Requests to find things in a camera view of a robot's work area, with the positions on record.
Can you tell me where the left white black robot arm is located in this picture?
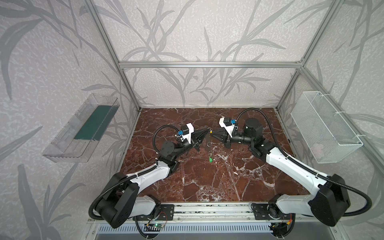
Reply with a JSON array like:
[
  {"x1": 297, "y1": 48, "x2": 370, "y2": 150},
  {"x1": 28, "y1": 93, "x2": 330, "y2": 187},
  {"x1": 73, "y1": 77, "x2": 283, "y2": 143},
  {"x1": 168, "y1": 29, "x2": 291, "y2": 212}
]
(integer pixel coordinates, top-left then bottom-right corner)
[{"x1": 88, "y1": 124, "x2": 210, "y2": 229}]

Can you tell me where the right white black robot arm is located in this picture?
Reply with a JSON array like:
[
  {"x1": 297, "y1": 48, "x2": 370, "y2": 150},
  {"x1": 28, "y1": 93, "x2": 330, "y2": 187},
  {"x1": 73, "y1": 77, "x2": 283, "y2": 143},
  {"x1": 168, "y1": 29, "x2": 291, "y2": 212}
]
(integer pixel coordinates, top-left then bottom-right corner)
[{"x1": 212, "y1": 117, "x2": 351, "y2": 227}]

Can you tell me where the pink object in basket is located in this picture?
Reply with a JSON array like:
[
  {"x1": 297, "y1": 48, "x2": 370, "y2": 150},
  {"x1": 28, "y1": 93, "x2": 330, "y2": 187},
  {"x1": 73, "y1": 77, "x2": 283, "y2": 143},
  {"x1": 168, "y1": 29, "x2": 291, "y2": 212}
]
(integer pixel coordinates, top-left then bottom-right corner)
[{"x1": 311, "y1": 143, "x2": 325, "y2": 160}]

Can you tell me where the green circuit board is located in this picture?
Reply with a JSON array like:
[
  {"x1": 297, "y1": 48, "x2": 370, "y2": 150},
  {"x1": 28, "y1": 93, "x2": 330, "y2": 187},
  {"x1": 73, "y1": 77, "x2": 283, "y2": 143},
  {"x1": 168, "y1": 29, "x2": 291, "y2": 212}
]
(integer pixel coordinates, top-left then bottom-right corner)
[{"x1": 145, "y1": 223, "x2": 166, "y2": 232}]

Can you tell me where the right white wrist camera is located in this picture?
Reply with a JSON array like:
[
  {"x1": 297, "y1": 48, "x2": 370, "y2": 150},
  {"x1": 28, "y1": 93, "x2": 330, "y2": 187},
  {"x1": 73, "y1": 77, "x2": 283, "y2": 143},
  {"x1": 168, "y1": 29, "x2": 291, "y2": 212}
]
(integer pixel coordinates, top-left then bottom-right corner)
[{"x1": 219, "y1": 117, "x2": 238, "y2": 138}]

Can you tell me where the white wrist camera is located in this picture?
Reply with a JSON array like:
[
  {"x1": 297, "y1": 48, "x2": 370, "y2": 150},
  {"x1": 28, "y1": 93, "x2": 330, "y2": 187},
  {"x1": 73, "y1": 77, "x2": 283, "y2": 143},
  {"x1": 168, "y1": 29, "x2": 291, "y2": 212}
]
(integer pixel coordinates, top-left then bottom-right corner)
[
  {"x1": 219, "y1": 117, "x2": 238, "y2": 138},
  {"x1": 177, "y1": 123, "x2": 195, "y2": 144}
]

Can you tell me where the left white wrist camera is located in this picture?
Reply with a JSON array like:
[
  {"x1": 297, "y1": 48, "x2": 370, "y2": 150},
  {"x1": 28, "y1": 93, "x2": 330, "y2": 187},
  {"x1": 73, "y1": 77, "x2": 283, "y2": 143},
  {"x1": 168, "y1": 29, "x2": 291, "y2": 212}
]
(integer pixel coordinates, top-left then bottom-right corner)
[{"x1": 177, "y1": 123, "x2": 195, "y2": 144}]

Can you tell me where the aluminium mounting rail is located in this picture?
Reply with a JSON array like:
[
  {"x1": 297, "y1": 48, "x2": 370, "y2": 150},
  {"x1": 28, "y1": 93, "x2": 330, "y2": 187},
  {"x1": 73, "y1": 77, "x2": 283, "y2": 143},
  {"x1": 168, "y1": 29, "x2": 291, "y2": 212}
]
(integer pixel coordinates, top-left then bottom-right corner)
[{"x1": 86, "y1": 201, "x2": 331, "y2": 224}]

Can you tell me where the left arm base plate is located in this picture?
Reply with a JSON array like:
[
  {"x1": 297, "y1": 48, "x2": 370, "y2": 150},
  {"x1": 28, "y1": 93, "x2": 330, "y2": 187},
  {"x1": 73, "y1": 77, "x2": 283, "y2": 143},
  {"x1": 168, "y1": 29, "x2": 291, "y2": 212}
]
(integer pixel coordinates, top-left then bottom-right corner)
[{"x1": 137, "y1": 204, "x2": 175, "y2": 221}]

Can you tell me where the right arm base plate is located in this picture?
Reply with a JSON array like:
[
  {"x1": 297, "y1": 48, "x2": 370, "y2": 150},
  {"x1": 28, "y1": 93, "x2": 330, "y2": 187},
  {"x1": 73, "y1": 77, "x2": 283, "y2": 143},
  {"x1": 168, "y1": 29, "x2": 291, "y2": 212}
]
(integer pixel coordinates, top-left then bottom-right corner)
[{"x1": 251, "y1": 203, "x2": 291, "y2": 222}]

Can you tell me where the white wire mesh basket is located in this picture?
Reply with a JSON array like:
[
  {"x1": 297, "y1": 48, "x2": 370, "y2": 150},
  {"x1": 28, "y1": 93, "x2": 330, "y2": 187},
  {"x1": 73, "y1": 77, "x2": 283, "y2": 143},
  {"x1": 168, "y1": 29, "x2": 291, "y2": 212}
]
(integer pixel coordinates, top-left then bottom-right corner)
[{"x1": 291, "y1": 91, "x2": 364, "y2": 164}]

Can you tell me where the clear plastic wall tray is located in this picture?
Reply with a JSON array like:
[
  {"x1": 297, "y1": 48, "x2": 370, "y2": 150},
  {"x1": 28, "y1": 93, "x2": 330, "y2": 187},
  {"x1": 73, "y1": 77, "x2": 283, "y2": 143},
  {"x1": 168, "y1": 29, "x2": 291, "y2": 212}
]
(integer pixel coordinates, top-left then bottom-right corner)
[{"x1": 43, "y1": 94, "x2": 120, "y2": 163}]

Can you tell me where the right black corrugated cable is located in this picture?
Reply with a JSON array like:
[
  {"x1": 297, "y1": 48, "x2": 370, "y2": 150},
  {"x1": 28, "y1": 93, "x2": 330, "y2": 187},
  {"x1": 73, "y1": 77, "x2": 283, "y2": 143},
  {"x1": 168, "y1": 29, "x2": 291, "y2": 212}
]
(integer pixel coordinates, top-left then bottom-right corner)
[{"x1": 235, "y1": 107, "x2": 373, "y2": 217}]

